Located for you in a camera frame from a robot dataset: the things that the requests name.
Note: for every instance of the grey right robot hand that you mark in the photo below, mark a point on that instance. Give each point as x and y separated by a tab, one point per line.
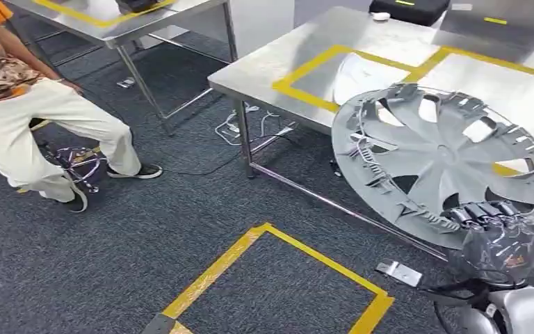
497	249

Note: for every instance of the silver plastic wheel hubcap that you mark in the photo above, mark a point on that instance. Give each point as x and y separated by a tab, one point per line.
437	156

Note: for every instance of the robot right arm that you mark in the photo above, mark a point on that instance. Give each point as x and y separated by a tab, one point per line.
525	309

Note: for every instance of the grey flat case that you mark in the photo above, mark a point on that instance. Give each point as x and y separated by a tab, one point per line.
525	34

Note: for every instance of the black case with yellow mark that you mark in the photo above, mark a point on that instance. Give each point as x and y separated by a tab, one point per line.
410	13

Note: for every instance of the small white round object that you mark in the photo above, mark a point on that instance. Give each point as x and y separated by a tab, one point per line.
381	16

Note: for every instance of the yellow tape on large table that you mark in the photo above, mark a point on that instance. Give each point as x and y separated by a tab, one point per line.
281	86

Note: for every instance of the yellow floor tape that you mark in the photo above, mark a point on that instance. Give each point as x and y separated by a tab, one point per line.
221	272

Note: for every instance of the large steel table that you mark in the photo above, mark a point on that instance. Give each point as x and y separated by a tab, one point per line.
258	78

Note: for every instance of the white cabinet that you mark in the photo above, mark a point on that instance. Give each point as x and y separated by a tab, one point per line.
262	23

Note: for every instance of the small steel table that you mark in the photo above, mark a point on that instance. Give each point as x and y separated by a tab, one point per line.
165	18

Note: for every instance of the stool with chrome base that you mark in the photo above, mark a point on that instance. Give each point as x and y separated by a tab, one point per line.
80	161

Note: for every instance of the black device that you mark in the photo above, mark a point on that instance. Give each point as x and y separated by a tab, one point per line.
135	4

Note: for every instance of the yellow tape on small table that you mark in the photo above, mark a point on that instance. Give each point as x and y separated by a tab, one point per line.
87	19

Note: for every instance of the person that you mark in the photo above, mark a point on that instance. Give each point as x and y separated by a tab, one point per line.
18	124

